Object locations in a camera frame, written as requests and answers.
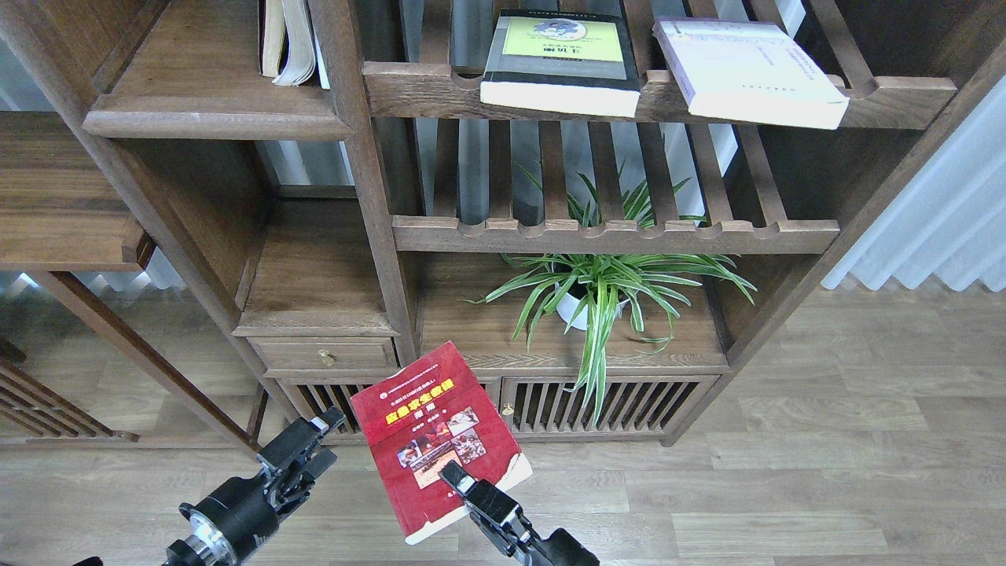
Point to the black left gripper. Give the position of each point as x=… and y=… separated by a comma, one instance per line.
x=237, y=518

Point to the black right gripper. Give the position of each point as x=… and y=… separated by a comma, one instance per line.
x=500, y=518

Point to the red paperback book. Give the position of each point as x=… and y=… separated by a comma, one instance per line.
x=431, y=413

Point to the white lavender book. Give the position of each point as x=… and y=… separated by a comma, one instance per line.
x=748, y=72

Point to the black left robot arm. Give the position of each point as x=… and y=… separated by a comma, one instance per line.
x=237, y=518

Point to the upright cream books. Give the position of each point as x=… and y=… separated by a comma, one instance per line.
x=290, y=53

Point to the brass drawer knob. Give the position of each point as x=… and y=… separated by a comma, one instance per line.
x=326, y=358

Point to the white plant pot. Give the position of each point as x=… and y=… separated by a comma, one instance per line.
x=573, y=306

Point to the green spider plant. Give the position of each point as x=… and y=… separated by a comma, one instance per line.
x=658, y=277

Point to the dark wooden bookshelf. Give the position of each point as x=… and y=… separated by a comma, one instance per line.
x=355, y=219

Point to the yellow and black book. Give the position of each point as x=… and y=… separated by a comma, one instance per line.
x=575, y=62

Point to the white sheer curtain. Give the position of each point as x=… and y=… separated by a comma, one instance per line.
x=949, y=221

